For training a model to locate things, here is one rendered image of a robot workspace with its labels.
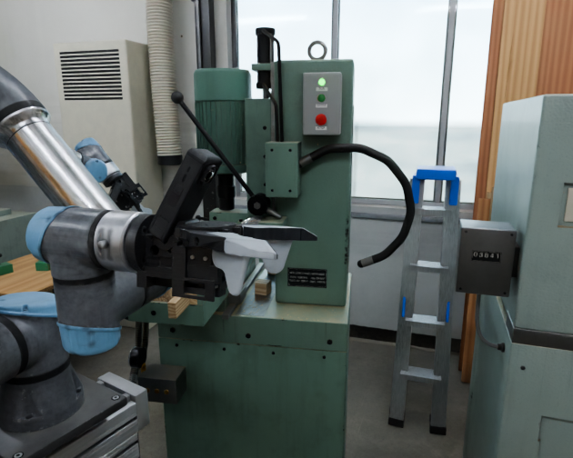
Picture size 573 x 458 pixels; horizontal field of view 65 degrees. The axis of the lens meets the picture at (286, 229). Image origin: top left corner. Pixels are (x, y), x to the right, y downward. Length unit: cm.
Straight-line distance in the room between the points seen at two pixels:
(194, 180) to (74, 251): 18
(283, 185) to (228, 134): 26
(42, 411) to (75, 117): 237
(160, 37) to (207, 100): 157
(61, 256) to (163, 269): 13
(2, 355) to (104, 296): 29
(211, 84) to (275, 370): 86
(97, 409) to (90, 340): 38
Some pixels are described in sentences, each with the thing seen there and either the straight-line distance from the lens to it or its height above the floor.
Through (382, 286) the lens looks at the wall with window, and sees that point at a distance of 282.
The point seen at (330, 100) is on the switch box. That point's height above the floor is 141.
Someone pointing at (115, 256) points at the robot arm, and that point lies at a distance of 56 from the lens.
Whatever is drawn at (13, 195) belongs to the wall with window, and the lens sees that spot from 406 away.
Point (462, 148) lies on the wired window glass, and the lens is 271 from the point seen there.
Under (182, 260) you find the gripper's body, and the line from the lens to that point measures 51.
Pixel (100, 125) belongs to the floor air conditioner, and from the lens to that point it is 303.
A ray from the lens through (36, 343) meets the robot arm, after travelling 92.
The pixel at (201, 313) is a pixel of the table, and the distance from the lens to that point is 120.
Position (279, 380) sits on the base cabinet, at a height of 60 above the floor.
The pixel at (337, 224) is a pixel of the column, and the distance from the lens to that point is 134.
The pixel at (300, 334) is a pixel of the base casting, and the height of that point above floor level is 75.
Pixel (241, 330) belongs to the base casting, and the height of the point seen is 76.
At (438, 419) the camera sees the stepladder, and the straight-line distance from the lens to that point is 227.
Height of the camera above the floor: 136
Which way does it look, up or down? 14 degrees down
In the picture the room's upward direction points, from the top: straight up
